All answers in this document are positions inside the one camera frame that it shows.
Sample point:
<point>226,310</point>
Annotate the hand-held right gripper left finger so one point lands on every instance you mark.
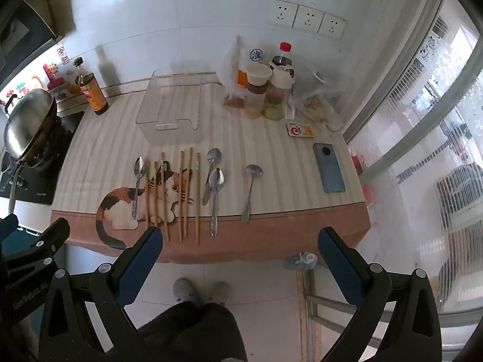
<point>139,267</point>

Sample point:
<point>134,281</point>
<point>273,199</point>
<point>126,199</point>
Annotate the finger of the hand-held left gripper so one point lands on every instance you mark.
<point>45,243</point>
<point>7,224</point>

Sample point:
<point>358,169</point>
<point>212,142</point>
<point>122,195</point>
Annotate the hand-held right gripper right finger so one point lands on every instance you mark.
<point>339,267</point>

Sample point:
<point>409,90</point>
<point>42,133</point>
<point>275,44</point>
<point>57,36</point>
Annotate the set of wooden chopsticks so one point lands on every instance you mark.
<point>197,203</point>

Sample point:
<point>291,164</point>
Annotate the oval metal spoon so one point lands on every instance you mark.
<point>214,155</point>
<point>216,181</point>
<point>138,166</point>

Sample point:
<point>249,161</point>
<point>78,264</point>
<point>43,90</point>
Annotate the round-bowl metal spoon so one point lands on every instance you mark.
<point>254,171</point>

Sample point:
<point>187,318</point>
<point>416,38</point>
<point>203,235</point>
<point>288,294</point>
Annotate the clear plastic container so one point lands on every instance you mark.
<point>166,128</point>

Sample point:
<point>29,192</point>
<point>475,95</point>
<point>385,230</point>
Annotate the pale blue crumpled object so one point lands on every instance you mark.
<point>300,262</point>

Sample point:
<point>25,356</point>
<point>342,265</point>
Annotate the black gas stove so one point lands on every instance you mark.
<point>37,188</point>

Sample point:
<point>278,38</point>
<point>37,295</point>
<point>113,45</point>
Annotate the grey slipper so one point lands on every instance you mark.
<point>219,293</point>
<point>183,290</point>

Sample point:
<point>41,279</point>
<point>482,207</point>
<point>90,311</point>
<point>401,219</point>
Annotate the person's legs in dark trousers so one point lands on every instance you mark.
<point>188,332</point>

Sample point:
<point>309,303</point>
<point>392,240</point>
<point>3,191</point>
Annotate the blue smartphone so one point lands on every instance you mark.
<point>330,169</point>

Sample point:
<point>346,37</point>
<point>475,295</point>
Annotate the striped cat print tablecloth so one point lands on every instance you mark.
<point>283,181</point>

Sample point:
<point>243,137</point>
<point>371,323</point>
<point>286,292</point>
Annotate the steel wok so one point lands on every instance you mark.
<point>30,120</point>

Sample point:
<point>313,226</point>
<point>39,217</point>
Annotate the sliding glass door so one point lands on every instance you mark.
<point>422,158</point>

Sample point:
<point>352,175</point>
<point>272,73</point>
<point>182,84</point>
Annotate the red and orange card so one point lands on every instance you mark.
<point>300,129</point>

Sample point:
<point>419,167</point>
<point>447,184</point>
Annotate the dark soy sauce bottle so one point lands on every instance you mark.
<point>94,98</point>

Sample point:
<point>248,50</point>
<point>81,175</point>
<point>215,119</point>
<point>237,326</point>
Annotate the crumpled clear plastic bag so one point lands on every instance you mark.
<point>317,105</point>

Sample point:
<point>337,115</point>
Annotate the white-lidded oil bottle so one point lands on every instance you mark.
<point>275,101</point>

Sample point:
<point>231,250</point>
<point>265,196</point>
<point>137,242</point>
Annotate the glass jar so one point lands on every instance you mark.
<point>254,105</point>

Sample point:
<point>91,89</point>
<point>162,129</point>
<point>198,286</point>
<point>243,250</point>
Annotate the range hood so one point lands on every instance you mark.
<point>22,34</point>

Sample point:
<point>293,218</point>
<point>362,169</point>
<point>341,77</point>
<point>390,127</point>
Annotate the orange packet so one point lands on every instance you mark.
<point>241,77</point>

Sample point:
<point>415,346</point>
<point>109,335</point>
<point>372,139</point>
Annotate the clear bag with blue label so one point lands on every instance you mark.
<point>230,64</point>

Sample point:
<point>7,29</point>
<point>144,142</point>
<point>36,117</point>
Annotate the red-capped dark bottle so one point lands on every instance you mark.
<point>285,47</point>

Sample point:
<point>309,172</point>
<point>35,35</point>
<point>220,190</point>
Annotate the metal table frame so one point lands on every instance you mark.
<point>313,309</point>

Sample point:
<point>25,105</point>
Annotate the colourful wall stickers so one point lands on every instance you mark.
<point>56,81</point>

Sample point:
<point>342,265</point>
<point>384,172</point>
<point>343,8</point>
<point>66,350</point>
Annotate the white wall socket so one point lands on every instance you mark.
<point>308,18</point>
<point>282,12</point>
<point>332,25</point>

